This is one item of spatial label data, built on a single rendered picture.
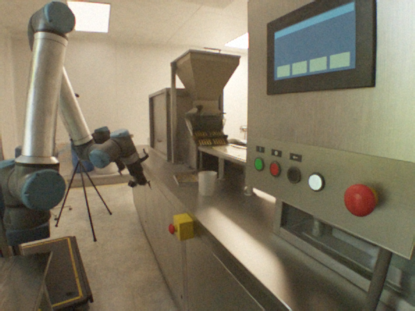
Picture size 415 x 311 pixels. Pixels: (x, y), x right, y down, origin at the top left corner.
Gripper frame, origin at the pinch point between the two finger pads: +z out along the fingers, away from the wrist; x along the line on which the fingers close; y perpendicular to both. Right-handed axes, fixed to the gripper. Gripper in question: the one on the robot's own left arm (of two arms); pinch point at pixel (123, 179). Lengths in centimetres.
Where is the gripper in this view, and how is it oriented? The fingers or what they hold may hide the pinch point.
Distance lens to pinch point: 161.0
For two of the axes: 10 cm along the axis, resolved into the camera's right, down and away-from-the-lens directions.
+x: -4.5, -0.4, 8.9
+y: 8.0, -4.7, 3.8
